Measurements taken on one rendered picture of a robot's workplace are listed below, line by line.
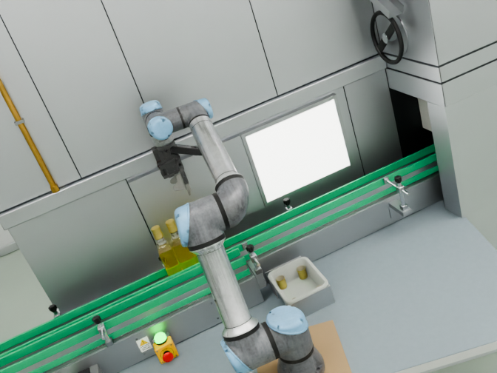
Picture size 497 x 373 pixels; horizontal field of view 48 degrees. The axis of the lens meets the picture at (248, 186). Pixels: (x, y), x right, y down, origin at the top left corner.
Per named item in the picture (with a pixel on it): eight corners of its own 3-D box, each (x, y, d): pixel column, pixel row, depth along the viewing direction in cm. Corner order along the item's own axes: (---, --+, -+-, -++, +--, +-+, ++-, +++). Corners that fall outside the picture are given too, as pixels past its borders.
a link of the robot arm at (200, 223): (283, 363, 166) (218, 192, 160) (237, 385, 163) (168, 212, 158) (274, 351, 178) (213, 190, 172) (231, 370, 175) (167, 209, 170)
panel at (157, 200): (350, 164, 245) (333, 92, 230) (354, 166, 242) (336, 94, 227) (160, 251, 230) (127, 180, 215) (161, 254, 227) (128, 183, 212)
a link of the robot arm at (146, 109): (139, 110, 188) (136, 105, 195) (151, 140, 192) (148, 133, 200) (161, 102, 189) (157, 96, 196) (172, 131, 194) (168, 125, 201)
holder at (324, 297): (305, 266, 230) (299, 251, 226) (335, 302, 205) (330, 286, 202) (267, 284, 227) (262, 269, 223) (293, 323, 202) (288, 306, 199)
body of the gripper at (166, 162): (161, 174, 207) (149, 145, 202) (183, 165, 208) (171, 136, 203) (165, 181, 200) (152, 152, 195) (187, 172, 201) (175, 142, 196)
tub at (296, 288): (310, 271, 225) (305, 254, 221) (336, 301, 205) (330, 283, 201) (271, 290, 222) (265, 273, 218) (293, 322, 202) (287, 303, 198)
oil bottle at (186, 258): (199, 273, 225) (180, 229, 216) (203, 280, 220) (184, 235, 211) (186, 279, 224) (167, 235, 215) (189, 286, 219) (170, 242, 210)
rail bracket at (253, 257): (253, 257, 222) (243, 232, 217) (268, 278, 207) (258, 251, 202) (246, 260, 222) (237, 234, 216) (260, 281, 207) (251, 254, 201)
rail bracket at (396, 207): (398, 211, 237) (387, 165, 227) (421, 228, 223) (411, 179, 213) (388, 216, 237) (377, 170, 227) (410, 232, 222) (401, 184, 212)
